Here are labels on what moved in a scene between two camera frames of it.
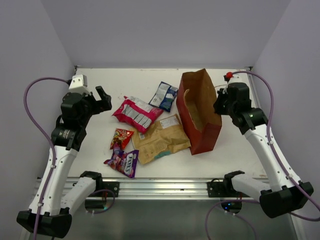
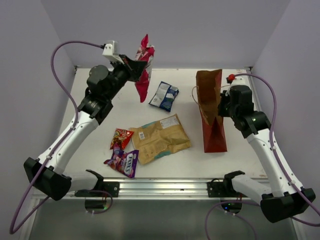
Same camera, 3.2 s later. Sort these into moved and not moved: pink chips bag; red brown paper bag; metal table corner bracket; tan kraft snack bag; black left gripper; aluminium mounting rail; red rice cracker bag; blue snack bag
Moved: red brown paper bag; black left gripper; pink chips bag
Not moved: tan kraft snack bag; red rice cracker bag; metal table corner bracket; aluminium mounting rail; blue snack bag
